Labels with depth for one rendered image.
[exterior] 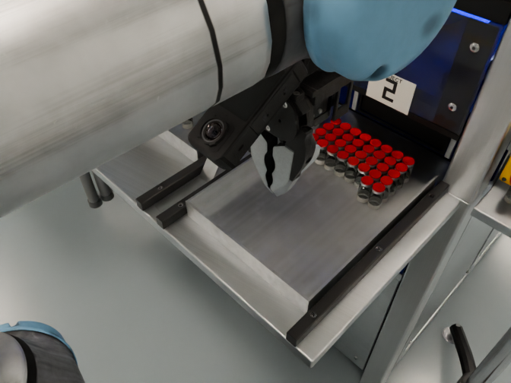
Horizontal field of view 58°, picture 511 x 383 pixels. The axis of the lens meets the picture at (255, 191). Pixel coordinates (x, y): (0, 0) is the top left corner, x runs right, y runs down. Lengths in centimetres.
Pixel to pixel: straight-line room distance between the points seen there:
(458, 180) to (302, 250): 30
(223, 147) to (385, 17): 23
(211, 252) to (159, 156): 25
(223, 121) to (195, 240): 39
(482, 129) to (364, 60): 61
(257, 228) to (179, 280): 104
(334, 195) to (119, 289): 114
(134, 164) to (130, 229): 108
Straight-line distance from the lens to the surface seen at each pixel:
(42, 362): 53
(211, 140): 38
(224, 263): 71
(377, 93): 84
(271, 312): 67
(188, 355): 162
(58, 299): 184
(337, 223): 77
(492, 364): 139
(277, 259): 71
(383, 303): 120
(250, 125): 38
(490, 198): 89
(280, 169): 47
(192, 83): 16
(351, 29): 17
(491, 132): 78
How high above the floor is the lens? 146
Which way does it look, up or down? 46 degrees down
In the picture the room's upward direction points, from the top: straight up
